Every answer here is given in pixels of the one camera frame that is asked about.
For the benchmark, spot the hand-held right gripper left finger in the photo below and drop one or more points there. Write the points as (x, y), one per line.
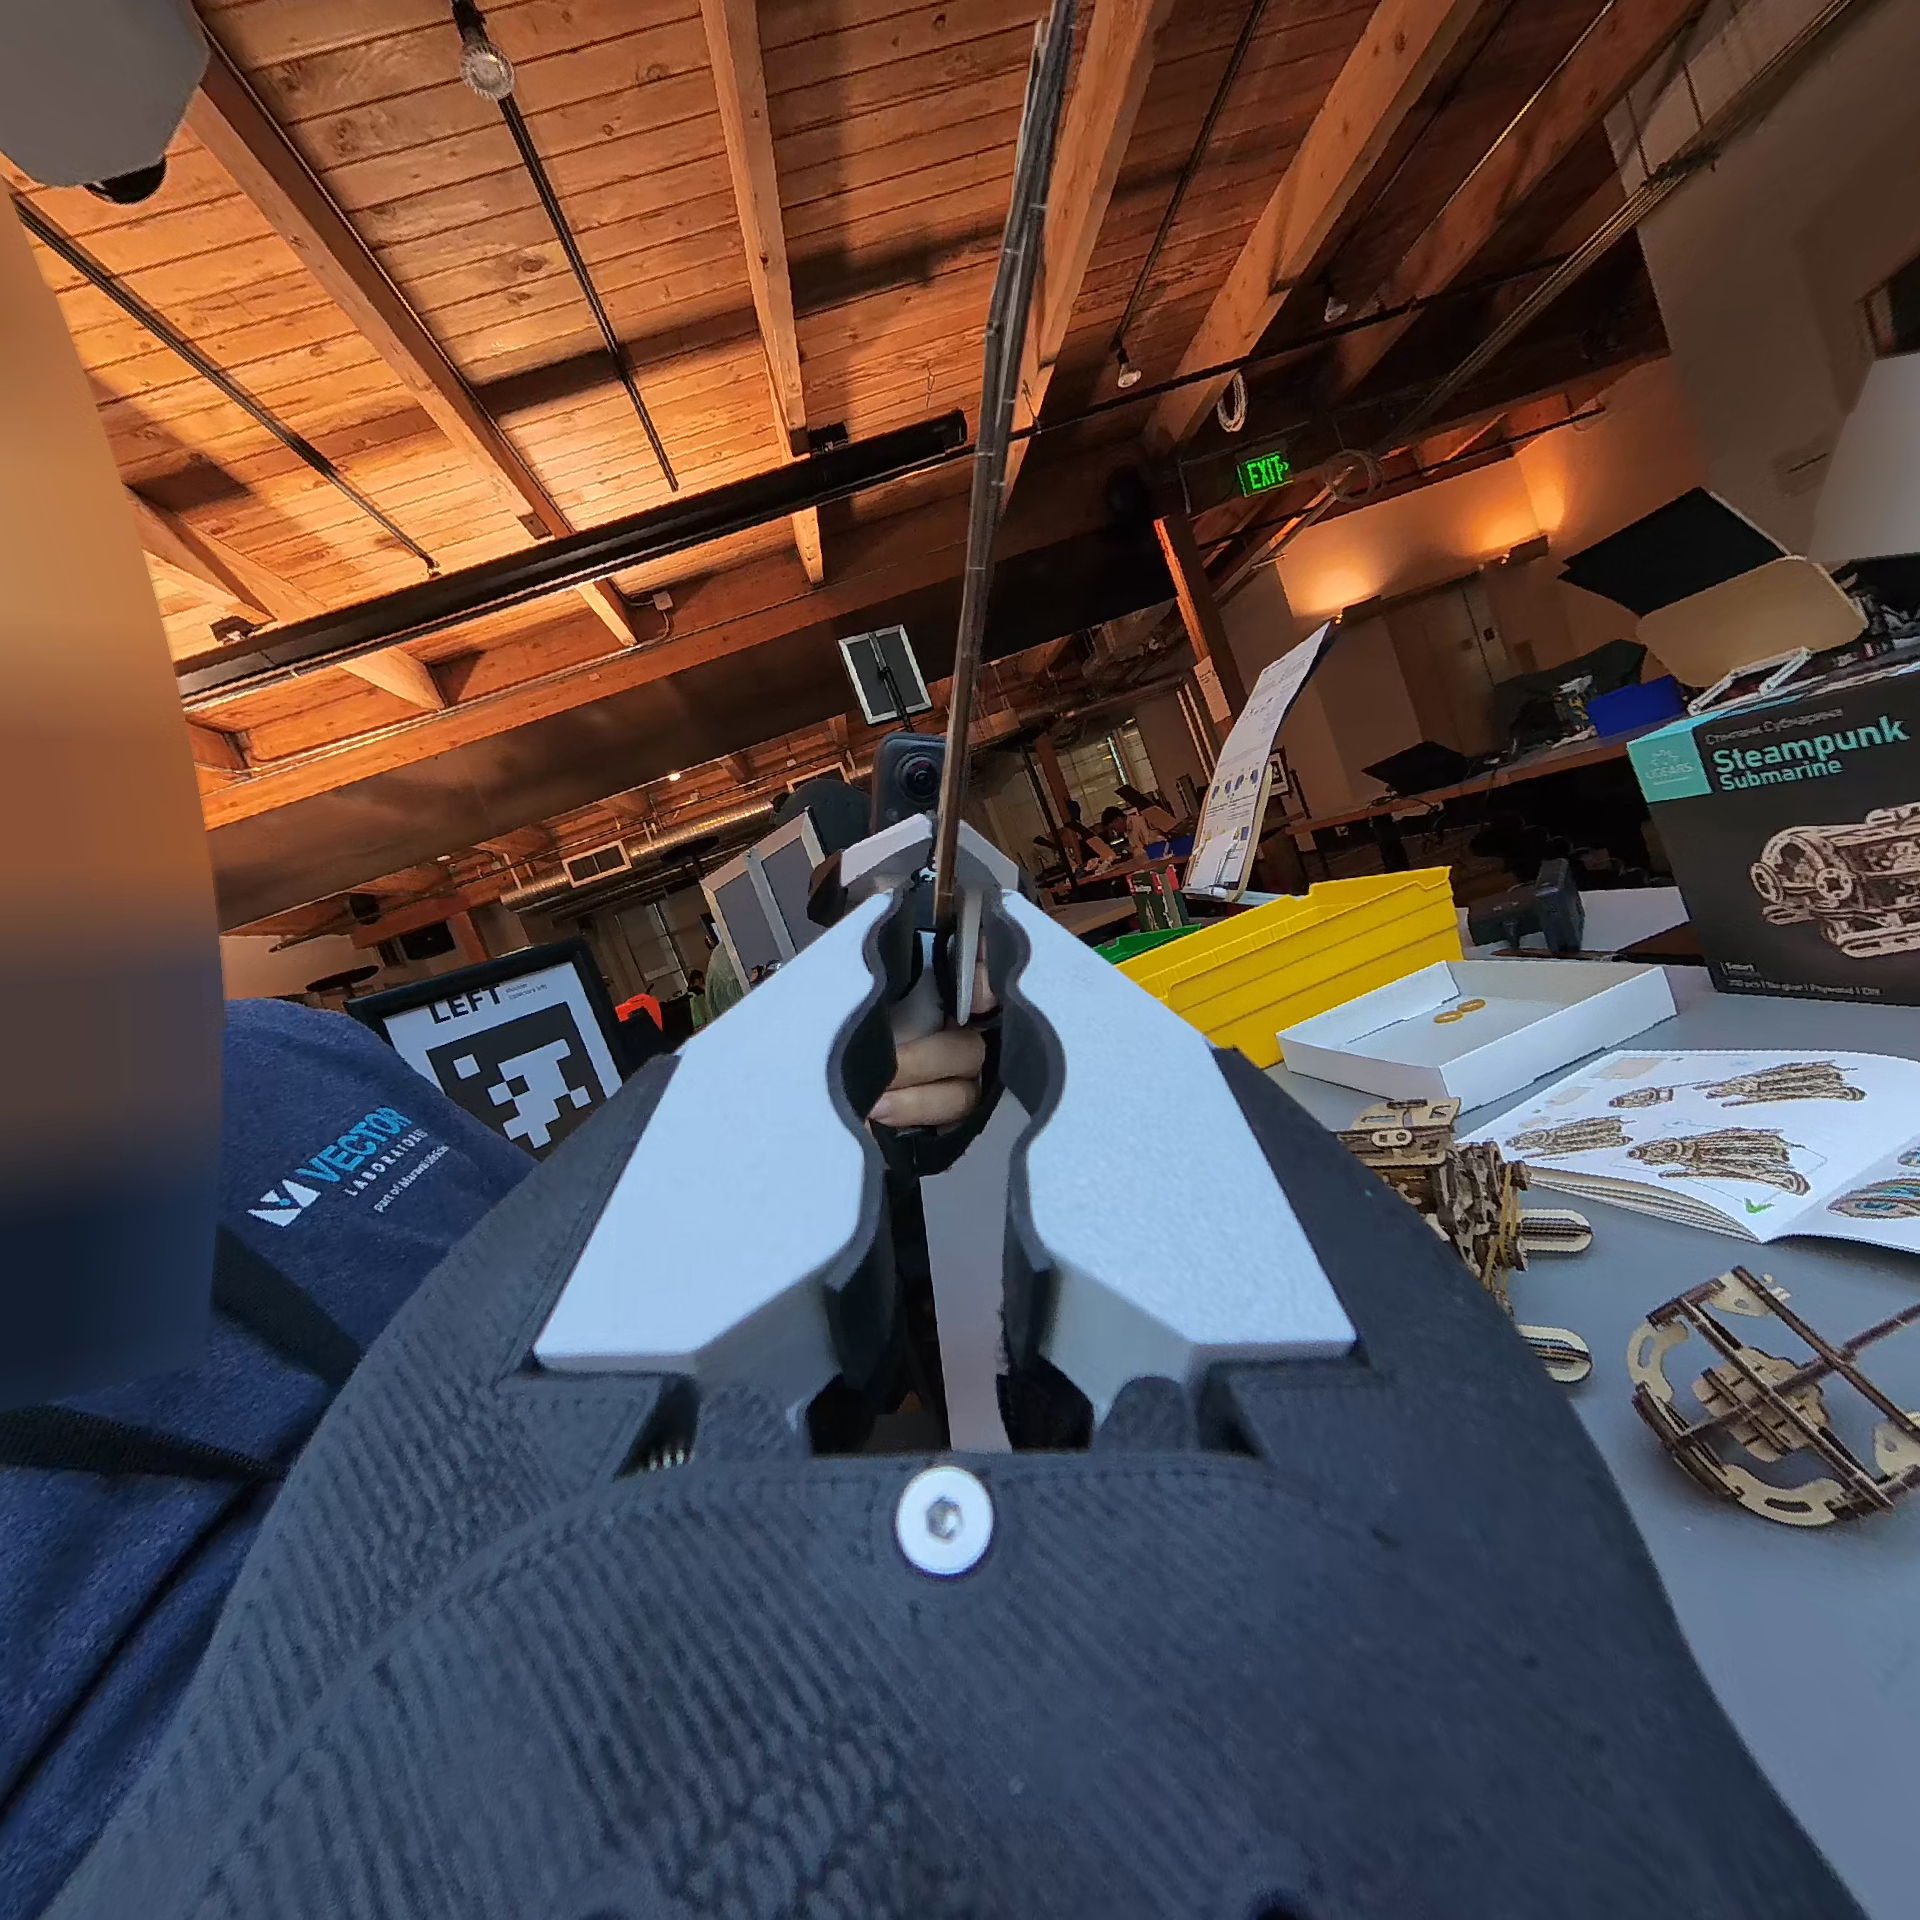
(691, 1185)

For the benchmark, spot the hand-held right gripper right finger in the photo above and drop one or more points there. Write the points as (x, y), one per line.
(1170, 1185)

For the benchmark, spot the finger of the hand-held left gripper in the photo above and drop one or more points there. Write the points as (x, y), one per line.
(989, 870)
(900, 862)

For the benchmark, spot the thin plywood parts sheet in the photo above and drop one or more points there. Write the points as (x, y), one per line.
(989, 434)

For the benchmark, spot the assembled wooden gear model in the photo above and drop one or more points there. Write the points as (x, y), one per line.
(1447, 1185)

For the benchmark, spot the black model kit box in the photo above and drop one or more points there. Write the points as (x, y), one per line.
(1786, 902)

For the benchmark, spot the person's left hand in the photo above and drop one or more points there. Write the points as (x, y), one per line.
(933, 1080)

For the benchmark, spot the white partition panel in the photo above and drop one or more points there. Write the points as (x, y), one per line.
(764, 909)

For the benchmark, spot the small dark carton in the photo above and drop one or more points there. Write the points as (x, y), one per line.
(1156, 896)

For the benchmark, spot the green plastic bin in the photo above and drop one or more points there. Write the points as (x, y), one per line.
(1147, 946)

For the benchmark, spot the square light panel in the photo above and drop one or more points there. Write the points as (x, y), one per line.
(879, 673)

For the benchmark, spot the stack of yellow bins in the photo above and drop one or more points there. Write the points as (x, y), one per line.
(1306, 961)

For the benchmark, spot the white poster on easel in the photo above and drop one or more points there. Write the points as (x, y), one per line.
(1260, 750)

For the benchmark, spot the small oval wooden part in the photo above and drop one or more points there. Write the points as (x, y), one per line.
(1552, 1231)
(1557, 1350)

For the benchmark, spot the white cardboard box lid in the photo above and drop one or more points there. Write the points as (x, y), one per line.
(1559, 1037)

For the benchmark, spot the long black ceiling bar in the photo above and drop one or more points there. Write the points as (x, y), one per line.
(600, 548)

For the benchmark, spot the small black device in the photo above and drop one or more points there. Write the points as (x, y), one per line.
(1530, 909)

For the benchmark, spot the green exit sign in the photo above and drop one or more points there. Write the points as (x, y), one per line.
(1261, 473)

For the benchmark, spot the open instruction booklet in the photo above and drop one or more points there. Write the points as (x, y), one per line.
(1681, 1154)

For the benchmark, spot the blue storage bin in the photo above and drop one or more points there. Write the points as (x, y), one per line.
(1635, 705)

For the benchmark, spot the open manual with black cover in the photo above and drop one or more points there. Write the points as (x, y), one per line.
(1681, 564)

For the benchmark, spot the tan book stand, white arms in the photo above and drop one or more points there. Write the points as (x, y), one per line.
(1755, 616)

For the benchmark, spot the ceiling light bulb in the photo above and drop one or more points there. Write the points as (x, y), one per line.
(482, 62)

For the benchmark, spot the silver air duct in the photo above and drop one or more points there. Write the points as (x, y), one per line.
(660, 862)

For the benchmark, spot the round wooden frame model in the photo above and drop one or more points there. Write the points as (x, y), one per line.
(1681, 1350)

